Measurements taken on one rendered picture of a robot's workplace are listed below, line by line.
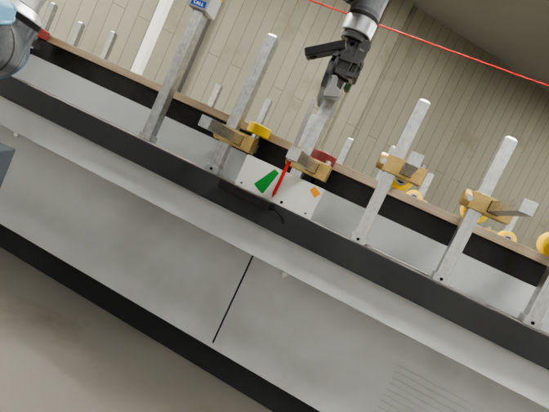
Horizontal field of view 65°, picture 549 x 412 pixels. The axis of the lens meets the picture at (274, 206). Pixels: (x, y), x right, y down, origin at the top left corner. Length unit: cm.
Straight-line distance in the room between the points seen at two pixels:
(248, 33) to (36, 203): 387
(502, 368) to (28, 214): 179
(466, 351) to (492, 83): 558
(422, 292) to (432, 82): 507
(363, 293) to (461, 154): 526
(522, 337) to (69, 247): 160
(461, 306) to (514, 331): 14
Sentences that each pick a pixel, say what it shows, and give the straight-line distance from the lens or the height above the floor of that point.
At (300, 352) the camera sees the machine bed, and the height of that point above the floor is 25.
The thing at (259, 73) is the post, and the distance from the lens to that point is 138.
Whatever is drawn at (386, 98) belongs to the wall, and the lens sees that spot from 585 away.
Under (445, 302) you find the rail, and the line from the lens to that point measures 128.
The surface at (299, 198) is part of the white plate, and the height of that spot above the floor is 75.
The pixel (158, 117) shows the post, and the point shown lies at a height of 79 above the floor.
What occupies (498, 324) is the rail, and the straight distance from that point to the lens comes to 131.
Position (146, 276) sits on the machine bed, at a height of 21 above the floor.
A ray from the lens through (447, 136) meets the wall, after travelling 630.
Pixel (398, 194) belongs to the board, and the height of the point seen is 88.
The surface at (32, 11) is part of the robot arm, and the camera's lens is 112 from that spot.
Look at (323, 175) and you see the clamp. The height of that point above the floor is 84.
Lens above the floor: 80
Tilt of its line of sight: 5 degrees down
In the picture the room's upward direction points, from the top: 25 degrees clockwise
